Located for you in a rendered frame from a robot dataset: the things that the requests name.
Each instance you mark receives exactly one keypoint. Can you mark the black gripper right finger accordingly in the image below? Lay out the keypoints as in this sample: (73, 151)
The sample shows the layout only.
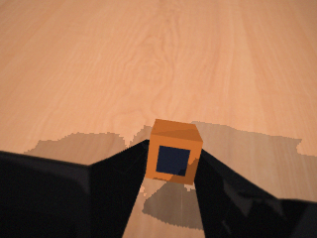
(233, 207)

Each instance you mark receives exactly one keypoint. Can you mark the orange block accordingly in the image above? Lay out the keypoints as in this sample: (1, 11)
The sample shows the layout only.
(174, 152)

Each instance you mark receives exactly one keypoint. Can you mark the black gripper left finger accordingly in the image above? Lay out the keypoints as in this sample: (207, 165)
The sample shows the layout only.
(99, 198)

